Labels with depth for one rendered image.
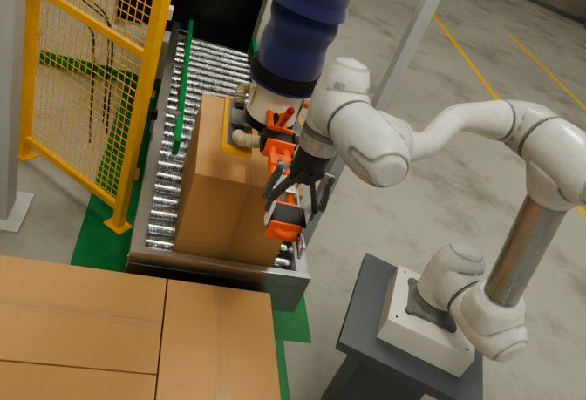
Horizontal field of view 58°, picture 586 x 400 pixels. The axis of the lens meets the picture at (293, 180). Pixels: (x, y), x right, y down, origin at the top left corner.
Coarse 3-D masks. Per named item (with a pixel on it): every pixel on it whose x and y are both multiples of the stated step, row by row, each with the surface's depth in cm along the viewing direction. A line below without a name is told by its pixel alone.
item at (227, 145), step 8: (224, 104) 187; (232, 104) 187; (240, 104) 183; (224, 112) 182; (224, 120) 177; (224, 128) 173; (232, 128) 174; (240, 128) 171; (248, 128) 177; (224, 136) 169; (224, 144) 166; (232, 144) 167; (224, 152) 165; (232, 152) 166; (240, 152) 166; (248, 152) 167
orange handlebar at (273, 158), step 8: (304, 104) 180; (272, 112) 167; (272, 120) 162; (272, 152) 148; (288, 152) 151; (272, 160) 144; (288, 160) 146; (272, 168) 142; (288, 200) 133; (280, 232) 122; (288, 232) 123; (288, 240) 123
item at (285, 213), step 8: (280, 208) 126; (288, 208) 127; (296, 208) 128; (272, 216) 123; (280, 216) 124; (288, 216) 125; (296, 216) 126; (272, 224) 122; (280, 224) 122; (288, 224) 122; (296, 224) 124; (272, 232) 123; (296, 232) 124
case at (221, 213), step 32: (192, 160) 207; (224, 160) 196; (256, 160) 203; (192, 192) 189; (224, 192) 190; (256, 192) 191; (192, 224) 198; (224, 224) 199; (256, 224) 200; (224, 256) 209; (256, 256) 211
